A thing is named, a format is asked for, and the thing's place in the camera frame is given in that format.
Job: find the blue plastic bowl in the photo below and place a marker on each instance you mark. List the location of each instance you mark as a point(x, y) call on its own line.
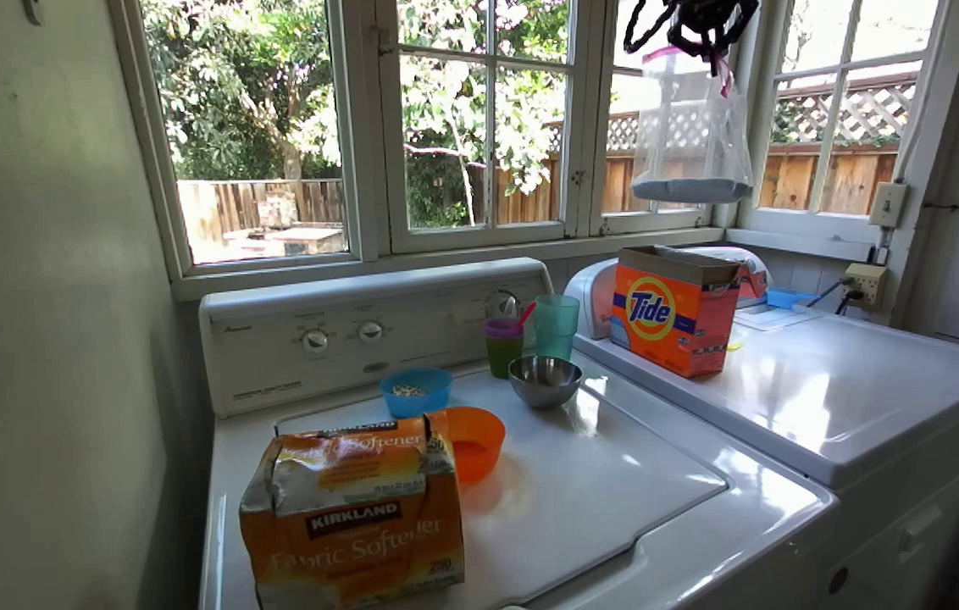
point(415, 391)

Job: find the white dryer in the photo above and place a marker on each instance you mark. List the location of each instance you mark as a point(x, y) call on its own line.
point(857, 409)

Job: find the clear plastic zip bag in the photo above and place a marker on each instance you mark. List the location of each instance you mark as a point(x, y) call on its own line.
point(692, 132)

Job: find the white washing machine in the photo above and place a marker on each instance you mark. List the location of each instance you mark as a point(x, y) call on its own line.
point(603, 503)

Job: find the blue plastic scoop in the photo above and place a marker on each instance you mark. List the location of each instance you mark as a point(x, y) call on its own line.
point(787, 298)

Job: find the wall power outlet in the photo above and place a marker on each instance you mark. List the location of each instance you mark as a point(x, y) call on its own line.
point(865, 279)

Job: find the steel metal bowl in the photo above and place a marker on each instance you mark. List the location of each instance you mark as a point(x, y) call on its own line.
point(542, 379)

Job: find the orange Tide detergent box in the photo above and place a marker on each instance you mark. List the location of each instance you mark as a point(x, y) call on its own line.
point(674, 309)

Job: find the Kirkland fabric softener box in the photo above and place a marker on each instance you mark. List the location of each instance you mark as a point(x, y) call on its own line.
point(345, 520)

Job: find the teal plastic cup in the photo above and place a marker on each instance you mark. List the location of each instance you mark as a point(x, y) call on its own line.
point(550, 326)

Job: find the orange plastic bowl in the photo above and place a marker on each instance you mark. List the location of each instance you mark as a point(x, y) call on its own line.
point(475, 442)

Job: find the green and pink cup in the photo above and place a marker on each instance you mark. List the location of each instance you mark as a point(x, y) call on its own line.
point(502, 337)

